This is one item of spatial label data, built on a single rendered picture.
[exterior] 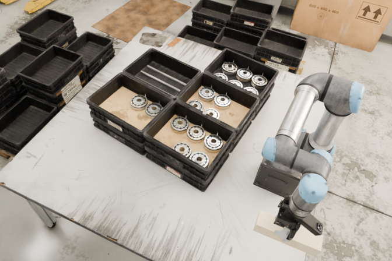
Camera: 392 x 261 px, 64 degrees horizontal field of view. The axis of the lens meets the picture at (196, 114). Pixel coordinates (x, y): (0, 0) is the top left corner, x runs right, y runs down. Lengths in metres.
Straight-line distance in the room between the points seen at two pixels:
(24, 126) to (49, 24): 1.06
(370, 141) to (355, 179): 0.48
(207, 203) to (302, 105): 0.77
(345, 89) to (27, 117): 2.27
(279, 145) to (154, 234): 0.82
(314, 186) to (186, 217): 0.83
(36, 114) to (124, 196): 1.31
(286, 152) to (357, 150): 2.14
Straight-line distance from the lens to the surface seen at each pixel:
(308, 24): 4.27
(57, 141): 1.99
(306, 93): 1.26
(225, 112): 1.88
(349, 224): 2.73
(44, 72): 2.78
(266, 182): 1.73
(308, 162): 1.06
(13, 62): 3.15
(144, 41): 2.57
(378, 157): 3.22
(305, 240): 1.29
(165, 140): 1.73
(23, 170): 1.94
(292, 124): 1.14
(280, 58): 2.87
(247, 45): 3.19
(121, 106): 1.91
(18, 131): 2.72
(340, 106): 1.34
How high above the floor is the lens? 2.23
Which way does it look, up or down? 49 degrees down
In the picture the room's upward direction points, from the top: 6 degrees clockwise
